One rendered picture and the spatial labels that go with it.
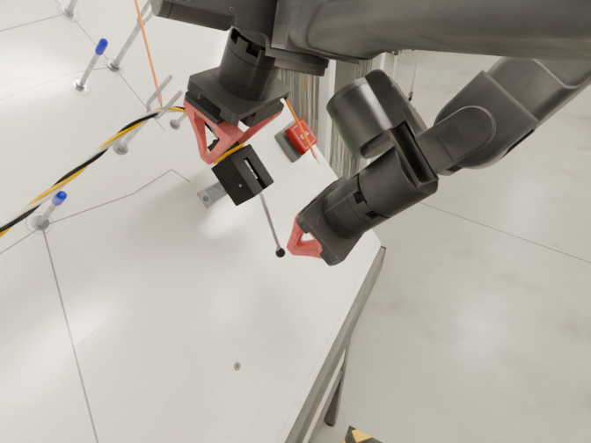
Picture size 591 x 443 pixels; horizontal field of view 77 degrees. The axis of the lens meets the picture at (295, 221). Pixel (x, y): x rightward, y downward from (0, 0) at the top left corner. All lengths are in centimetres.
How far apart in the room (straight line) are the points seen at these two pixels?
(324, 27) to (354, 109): 15
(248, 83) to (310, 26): 16
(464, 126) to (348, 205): 13
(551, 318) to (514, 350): 28
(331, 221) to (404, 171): 10
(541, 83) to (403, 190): 12
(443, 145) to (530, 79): 7
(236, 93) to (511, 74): 24
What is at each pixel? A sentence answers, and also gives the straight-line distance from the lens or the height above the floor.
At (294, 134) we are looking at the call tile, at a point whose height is 112.
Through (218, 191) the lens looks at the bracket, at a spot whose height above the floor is 112.
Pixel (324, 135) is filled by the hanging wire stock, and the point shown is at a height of 92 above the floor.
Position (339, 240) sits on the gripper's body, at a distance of 39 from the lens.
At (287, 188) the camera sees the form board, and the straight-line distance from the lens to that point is 61.
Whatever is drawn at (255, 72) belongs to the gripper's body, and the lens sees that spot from 38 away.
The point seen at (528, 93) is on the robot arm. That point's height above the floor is 129.
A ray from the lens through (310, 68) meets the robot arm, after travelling 30.
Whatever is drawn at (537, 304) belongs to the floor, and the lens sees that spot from 209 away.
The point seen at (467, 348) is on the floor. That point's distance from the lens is 178.
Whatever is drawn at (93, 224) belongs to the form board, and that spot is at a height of 114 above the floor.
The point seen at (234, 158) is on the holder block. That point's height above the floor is 117.
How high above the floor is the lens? 139
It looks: 40 degrees down
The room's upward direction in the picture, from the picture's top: straight up
